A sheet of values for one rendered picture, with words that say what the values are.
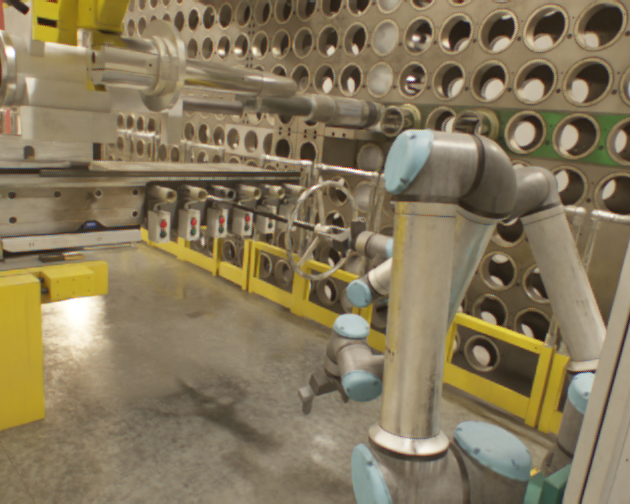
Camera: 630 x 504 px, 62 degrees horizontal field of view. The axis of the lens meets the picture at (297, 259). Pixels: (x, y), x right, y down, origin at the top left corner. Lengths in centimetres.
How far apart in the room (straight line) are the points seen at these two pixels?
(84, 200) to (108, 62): 64
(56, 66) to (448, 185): 197
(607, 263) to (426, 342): 242
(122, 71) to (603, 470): 208
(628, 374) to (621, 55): 247
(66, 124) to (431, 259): 187
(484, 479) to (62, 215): 205
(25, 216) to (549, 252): 203
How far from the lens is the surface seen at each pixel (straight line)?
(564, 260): 161
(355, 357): 131
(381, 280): 165
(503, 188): 103
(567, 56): 345
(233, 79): 269
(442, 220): 96
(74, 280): 226
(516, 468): 112
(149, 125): 690
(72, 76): 260
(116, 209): 267
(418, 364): 98
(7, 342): 227
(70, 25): 252
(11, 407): 239
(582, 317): 163
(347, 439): 232
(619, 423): 110
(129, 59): 239
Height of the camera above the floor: 126
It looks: 15 degrees down
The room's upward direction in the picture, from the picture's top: 5 degrees clockwise
